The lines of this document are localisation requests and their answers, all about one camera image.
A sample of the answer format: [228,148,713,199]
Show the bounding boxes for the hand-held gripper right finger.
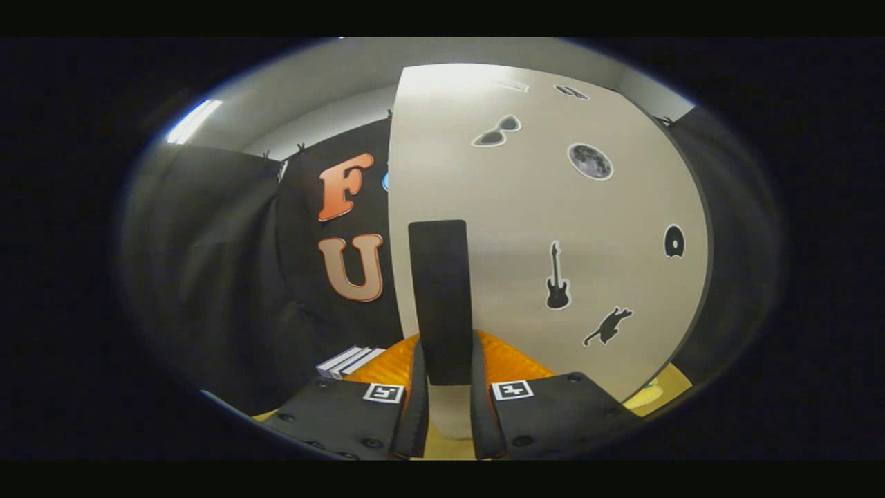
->
[470,330,644,461]

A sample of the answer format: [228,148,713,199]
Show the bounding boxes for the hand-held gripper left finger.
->
[259,333,431,461]

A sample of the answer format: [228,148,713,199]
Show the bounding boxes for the black door handle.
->
[408,220,474,387]

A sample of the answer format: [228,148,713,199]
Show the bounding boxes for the beige cabinet door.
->
[387,64,711,440]

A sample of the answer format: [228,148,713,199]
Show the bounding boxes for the blue and white book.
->
[316,345,364,378]

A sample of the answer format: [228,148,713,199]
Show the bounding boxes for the black backdrop cloth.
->
[121,104,785,416]

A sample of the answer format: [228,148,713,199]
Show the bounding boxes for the long ceiling light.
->
[166,99,223,145]

